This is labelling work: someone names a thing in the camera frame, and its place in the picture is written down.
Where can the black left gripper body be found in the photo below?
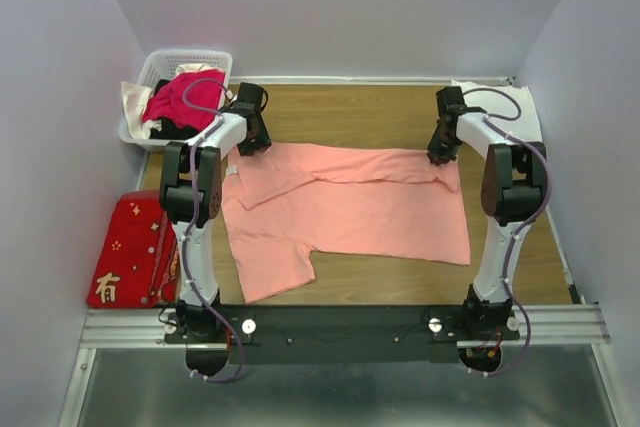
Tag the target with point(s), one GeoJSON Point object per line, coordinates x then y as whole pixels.
{"type": "Point", "coordinates": [255, 141]}

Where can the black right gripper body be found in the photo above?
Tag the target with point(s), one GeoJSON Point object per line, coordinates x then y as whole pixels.
{"type": "Point", "coordinates": [442, 146]}

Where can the salmon pink t shirt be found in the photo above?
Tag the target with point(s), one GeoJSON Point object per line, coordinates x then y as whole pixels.
{"type": "Point", "coordinates": [281, 205]}

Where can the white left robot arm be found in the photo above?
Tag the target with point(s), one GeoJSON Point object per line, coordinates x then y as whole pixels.
{"type": "Point", "coordinates": [191, 197]}

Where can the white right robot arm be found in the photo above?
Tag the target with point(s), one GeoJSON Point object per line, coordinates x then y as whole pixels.
{"type": "Point", "coordinates": [515, 191]}

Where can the magenta t shirt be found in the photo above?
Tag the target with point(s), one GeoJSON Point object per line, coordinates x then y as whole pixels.
{"type": "Point", "coordinates": [201, 92]}

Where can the folded white t shirt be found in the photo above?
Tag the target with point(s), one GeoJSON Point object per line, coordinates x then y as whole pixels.
{"type": "Point", "coordinates": [512, 109]}

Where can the black garment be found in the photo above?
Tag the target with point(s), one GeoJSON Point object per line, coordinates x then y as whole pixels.
{"type": "Point", "coordinates": [169, 115]}

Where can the white plastic laundry basket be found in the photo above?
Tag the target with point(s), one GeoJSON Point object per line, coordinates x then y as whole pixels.
{"type": "Point", "coordinates": [161, 65]}

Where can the cream white garment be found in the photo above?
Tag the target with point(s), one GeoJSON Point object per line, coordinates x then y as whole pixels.
{"type": "Point", "coordinates": [135, 98]}

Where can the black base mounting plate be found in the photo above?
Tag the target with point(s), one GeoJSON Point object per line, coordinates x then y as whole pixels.
{"type": "Point", "coordinates": [262, 334]}

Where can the red printed cloth bag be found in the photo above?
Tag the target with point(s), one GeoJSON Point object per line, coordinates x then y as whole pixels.
{"type": "Point", "coordinates": [138, 265]}

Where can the aluminium frame rail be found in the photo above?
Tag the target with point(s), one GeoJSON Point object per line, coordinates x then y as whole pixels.
{"type": "Point", "coordinates": [127, 375]}

